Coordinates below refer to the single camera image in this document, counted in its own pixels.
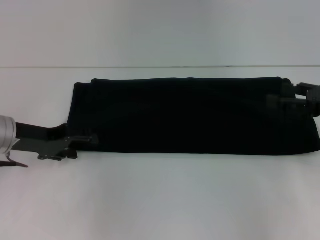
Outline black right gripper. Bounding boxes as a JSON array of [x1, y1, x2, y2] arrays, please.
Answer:
[[266, 79, 320, 118]]

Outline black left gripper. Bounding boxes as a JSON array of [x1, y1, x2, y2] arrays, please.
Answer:
[[11, 120, 100, 161]]

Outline black t-shirt with FREE print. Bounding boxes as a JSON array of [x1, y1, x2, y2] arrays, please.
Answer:
[[67, 76, 320, 157]]

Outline left gripper cable with plug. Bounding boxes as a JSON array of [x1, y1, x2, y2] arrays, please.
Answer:
[[0, 152, 29, 169]]

